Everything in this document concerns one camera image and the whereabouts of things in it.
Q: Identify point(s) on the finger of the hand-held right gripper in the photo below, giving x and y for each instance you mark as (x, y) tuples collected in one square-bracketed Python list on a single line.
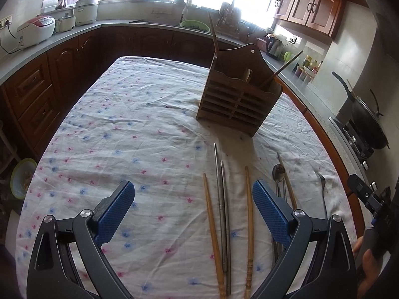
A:
[(361, 190)]

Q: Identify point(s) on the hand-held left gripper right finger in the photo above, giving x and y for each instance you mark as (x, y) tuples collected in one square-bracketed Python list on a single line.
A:
[(271, 211)]

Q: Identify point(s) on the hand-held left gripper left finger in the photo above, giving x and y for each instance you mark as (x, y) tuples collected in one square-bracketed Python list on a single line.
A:
[(115, 211)]

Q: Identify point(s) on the light carved wooden chopstick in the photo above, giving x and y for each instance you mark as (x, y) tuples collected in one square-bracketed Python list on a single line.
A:
[(213, 224), (250, 218)]

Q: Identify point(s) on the metal chopstick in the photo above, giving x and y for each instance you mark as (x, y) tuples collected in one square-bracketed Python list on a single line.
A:
[(219, 199), (226, 224), (284, 190)]

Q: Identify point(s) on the brown wooden chopstick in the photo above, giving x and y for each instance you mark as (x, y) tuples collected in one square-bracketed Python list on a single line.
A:
[(288, 183)]

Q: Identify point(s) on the metal fork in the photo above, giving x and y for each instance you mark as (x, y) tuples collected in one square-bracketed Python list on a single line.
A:
[(322, 190)]

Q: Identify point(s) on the metal spoon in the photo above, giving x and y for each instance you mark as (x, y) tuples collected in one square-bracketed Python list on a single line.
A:
[(278, 173)]

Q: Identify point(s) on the wooden utensil holder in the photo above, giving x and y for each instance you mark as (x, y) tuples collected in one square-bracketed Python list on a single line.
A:
[(237, 99)]

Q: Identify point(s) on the person's right hand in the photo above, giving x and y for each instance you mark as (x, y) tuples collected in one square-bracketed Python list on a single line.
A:
[(367, 266)]

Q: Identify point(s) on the gas stove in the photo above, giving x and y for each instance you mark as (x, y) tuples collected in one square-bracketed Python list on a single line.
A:
[(355, 143)]

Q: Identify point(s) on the black wok with lid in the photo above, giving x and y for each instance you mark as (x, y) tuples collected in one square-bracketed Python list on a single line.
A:
[(371, 121)]

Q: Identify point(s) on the white floral tablecloth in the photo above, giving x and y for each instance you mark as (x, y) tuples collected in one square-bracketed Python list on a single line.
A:
[(140, 124)]

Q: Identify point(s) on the green bowl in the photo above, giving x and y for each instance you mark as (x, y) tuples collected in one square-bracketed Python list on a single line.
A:
[(23, 180)]

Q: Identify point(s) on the row of spice jars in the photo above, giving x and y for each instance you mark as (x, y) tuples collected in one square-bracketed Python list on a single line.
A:
[(307, 70)]

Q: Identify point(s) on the wooden lower cabinets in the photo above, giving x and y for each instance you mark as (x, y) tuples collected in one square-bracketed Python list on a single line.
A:
[(37, 93)]

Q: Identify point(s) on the wooden cabinets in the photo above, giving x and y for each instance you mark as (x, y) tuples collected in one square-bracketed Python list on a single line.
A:
[(37, 93), (311, 3)]

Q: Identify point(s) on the green cup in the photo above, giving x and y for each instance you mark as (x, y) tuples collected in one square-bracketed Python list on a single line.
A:
[(287, 56)]

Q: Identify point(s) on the electric kettle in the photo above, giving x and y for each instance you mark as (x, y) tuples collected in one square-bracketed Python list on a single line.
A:
[(275, 46)]

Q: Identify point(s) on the pink container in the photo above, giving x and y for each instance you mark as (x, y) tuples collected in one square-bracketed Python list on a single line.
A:
[(261, 44)]

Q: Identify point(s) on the grey kitchen countertop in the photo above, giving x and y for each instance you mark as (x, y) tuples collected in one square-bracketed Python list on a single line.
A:
[(18, 60)]

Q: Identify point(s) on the wooden upper cabinets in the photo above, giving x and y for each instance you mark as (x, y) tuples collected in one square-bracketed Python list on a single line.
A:
[(311, 3)]

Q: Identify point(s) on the red and white rice cooker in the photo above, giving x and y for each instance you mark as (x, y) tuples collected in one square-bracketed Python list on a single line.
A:
[(36, 31)]

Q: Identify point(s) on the green colander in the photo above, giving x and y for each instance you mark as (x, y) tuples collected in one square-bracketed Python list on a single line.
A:
[(194, 25)]

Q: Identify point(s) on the large white electric cooker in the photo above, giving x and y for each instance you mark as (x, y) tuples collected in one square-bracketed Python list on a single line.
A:
[(86, 11)]

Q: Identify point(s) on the curved kitchen faucet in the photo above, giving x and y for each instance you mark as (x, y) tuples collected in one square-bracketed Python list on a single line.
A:
[(184, 6)]

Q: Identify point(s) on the white wall socket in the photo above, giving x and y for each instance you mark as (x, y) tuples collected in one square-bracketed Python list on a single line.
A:
[(5, 21)]

